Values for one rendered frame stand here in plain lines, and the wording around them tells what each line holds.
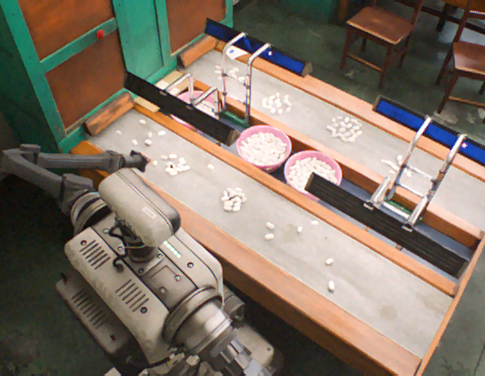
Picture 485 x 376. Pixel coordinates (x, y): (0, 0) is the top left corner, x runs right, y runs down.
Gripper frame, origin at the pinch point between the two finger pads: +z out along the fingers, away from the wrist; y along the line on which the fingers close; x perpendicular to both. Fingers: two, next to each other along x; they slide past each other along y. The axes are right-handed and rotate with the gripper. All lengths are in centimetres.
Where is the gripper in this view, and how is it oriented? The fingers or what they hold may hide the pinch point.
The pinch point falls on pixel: (149, 160)
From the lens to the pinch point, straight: 210.2
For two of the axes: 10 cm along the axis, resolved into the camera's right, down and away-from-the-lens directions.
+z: 4.7, -1.0, 8.8
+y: -7.9, -4.9, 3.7
